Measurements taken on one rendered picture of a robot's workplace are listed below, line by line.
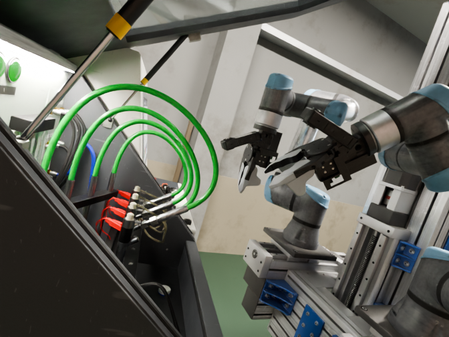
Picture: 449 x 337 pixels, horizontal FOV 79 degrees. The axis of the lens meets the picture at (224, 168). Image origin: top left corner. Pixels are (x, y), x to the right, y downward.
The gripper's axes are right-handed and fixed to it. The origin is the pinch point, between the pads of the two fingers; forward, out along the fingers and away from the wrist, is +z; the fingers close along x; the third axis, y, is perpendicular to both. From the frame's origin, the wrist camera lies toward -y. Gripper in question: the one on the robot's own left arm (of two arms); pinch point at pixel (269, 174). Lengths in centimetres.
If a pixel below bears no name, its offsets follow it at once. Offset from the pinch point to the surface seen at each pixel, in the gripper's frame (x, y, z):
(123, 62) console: 42, -40, 27
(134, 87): 8.0, -29.0, 17.2
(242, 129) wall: 236, 41, 19
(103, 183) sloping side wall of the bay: 30, -11, 53
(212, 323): -6.5, 24.9, 27.9
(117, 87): 7.1, -30.7, 20.0
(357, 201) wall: 299, 226, -69
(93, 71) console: 39, -43, 37
